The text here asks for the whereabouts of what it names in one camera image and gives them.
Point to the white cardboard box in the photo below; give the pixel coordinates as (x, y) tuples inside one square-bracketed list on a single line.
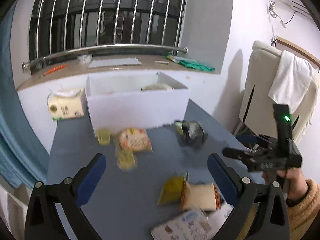
[(135, 110)]

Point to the small clear jelly cup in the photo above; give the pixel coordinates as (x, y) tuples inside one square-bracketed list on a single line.
[(103, 137)]

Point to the wooden wall strip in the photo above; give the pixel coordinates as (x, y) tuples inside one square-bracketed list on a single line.
[(300, 48)]

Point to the blue curtain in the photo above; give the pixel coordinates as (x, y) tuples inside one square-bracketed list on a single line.
[(15, 105)]

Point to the mustard yellow snack packet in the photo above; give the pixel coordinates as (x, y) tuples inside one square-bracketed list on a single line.
[(171, 190)]

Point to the beige cracker packet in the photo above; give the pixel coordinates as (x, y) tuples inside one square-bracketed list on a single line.
[(200, 196)]

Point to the pale yellow snack packet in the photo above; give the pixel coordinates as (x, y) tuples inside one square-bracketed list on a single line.
[(126, 160)]

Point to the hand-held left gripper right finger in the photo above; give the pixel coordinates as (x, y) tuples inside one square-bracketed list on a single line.
[(222, 180)]

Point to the black snack packet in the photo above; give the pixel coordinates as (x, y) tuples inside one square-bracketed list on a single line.
[(192, 132)]

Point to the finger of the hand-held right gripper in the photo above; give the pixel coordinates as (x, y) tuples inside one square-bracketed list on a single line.
[(246, 138), (235, 152)]

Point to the pale green plastic packet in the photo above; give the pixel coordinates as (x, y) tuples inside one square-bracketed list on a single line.
[(176, 58)]

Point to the dark glass window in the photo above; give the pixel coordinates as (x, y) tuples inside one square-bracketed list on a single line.
[(72, 27)]

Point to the white towel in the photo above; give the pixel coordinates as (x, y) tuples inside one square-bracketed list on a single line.
[(290, 80)]

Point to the person's right forearm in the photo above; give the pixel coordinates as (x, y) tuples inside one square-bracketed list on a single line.
[(305, 212)]

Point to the cream tissue pack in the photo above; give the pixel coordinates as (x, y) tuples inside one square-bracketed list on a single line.
[(66, 107)]

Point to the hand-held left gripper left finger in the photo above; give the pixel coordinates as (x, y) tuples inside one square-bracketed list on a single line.
[(92, 177)]

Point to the steel window guard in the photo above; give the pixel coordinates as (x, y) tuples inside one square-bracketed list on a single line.
[(100, 48)]

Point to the grey cardboard sheet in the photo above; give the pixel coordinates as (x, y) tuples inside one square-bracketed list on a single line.
[(115, 62)]

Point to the cream office chair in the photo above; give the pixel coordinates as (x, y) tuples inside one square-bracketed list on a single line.
[(257, 85)]

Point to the green cloth on sill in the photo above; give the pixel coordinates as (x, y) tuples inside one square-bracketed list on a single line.
[(200, 66)]

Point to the white and orange snack packet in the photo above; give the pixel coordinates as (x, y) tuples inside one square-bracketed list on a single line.
[(135, 141)]

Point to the small pale stick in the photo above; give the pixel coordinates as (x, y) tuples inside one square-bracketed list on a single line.
[(162, 62)]

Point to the person's right hand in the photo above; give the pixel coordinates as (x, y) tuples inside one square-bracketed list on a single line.
[(296, 182)]

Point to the orange pen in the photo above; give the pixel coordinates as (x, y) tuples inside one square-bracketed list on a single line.
[(57, 68)]

